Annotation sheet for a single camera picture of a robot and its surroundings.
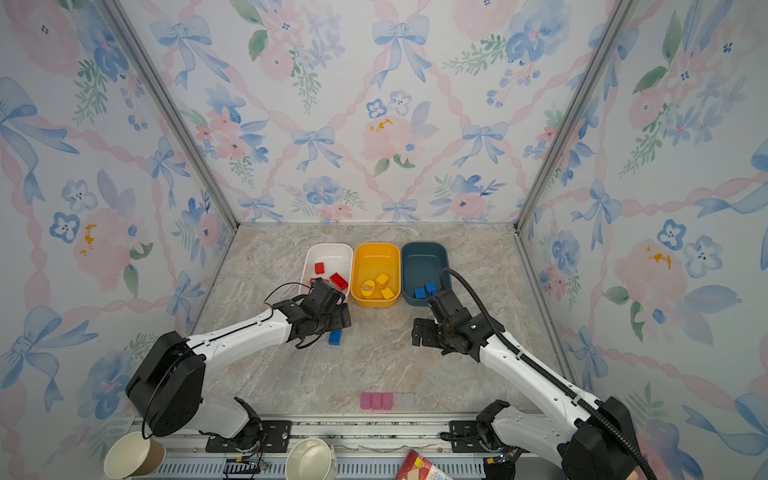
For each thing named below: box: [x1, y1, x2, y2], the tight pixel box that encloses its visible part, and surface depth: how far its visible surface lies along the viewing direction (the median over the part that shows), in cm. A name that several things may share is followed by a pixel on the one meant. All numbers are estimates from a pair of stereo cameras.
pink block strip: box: [360, 392, 394, 410], surface depth 81 cm
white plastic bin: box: [300, 243, 353, 297], surface depth 108 cm
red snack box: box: [396, 449, 454, 480], surface depth 68 cm
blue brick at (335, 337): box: [328, 329, 343, 346], surface depth 91 cm
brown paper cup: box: [104, 431, 167, 480], surface depth 67 cm
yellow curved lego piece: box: [361, 280, 375, 297], surface depth 100 cm
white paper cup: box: [285, 437, 338, 480], surface depth 72 cm
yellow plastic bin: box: [350, 243, 401, 308], surface depth 105 cm
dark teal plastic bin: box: [401, 242, 452, 306], surface depth 108 cm
